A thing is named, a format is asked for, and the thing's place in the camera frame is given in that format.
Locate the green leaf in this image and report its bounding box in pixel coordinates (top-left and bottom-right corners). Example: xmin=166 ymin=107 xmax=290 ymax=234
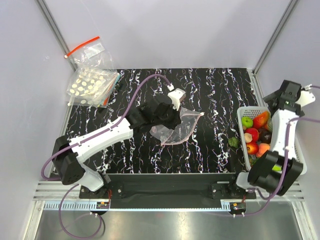
xmin=228 ymin=136 xmax=240 ymax=149

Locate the pink zipper clear bag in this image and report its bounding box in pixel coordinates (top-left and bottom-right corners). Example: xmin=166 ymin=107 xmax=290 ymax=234
xmin=149 ymin=107 xmax=205 ymax=146

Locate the green apple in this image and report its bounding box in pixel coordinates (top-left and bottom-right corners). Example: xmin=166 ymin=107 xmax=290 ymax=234
xmin=241 ymin=116 xmax=254 ymax=129

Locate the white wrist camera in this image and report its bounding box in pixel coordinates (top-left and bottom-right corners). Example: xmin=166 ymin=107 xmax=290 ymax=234
xmin=296 ymin=84 xmax=316 ymax=107
xmin=167 ymin=88 xmax=186 ymax=111

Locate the white plastic basket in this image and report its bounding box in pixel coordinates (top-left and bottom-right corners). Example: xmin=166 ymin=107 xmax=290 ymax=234
xmin=237 ymin=106 xmax=307 ymax=175

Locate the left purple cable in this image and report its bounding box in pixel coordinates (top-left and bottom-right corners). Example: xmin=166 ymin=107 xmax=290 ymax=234
xmin=41 ymin=73 xmax=176 ymax=238

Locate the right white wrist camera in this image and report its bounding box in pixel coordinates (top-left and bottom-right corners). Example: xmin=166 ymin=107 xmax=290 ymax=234
xmin=296 ymin=84 xmax=316 ymax=107

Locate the green watermelon toy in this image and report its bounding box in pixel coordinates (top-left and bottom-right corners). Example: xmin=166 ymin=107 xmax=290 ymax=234
xmin=272 ymin=164 xmax=282 ymax=172

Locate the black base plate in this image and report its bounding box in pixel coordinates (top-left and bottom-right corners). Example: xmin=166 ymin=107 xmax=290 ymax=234
xmin=79 ymin=173 xmax=256 ymax=211

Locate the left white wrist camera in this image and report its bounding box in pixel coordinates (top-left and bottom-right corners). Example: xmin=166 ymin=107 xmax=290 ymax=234
xmin=167 ymin=88 xmax=186 ymax=111

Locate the red zipper clear bag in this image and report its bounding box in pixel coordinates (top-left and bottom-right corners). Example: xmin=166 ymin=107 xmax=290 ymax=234
xmin=64 ymin=36 xmax=114 ymax=70

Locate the red orange mango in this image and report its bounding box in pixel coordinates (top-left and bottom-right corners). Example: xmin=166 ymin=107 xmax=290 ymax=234
xmin=252 ymin=111 xmax=270 ymax=130

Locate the dark purple fruit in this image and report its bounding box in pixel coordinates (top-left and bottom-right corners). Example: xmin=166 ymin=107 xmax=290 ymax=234
xmin=258 ymin=128 xmax=272 ymax=144

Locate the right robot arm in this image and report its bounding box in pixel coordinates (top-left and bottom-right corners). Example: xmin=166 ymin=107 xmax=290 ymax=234
xmin=227 ymin=80 xmax=316 ymax=200

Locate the red apple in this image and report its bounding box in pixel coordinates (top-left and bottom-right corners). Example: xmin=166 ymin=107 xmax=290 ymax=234
xmin=246 ymin=141 xmax=259 ymax=155
xmin=244 ymin=128 xmax=259 ymax=143

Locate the dotted clear bag stack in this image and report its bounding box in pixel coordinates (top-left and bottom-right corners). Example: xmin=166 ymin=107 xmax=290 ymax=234
xmin=66 ymin=67 xmax=120 ymax=107

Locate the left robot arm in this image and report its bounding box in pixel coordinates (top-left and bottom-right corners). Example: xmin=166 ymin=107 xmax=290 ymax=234
xmin=53 ymin=96 xmax=181 ymax=198

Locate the peach fruit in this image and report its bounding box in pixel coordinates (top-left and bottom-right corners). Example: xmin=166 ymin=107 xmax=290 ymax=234
xmin=256 ymin=143 xmax=270 ymax=158

